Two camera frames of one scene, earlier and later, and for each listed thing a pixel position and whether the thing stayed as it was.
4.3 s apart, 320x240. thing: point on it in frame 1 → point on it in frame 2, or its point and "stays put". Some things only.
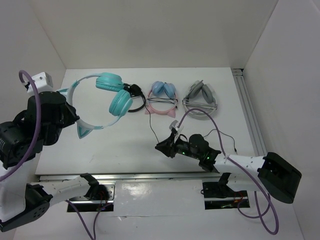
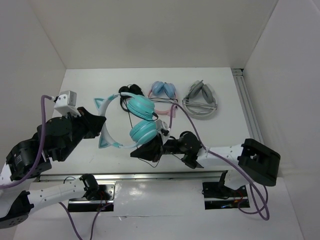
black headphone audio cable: (215, 131) → (151, 120)
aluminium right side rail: (256, 133) stays put
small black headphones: (135, 90) stays put
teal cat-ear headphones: (120, 103) → (142, 109)
